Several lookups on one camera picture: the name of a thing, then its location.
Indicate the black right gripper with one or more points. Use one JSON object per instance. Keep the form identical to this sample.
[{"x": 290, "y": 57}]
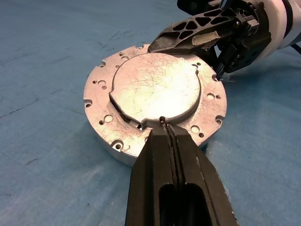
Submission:
[{"x": 254, "y": 35}]

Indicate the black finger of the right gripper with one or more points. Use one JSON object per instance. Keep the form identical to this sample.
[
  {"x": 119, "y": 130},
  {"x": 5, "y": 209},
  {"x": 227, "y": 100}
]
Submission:
[{"x": 169, "y": 43}]

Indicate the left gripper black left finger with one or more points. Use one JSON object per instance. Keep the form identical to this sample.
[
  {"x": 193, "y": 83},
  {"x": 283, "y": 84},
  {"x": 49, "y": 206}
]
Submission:
[{"x": 150, "y": 183}]

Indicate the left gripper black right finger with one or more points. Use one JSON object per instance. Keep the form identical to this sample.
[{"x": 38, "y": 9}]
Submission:
[{"x": 202, "y": 188}]

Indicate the round notched motor lid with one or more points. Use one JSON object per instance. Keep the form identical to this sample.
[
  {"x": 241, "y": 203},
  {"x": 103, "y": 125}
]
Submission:
[{"x": 157, "y": 87}]

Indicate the blue plastic table cover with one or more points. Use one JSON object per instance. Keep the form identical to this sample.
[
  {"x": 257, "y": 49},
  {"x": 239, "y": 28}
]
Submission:
[{"x": 47, "y": 47}]

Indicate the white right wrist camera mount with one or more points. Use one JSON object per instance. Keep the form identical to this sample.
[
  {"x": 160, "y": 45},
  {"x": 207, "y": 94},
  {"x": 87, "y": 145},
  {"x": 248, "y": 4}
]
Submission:
[{"x": 277, "y": 21}]

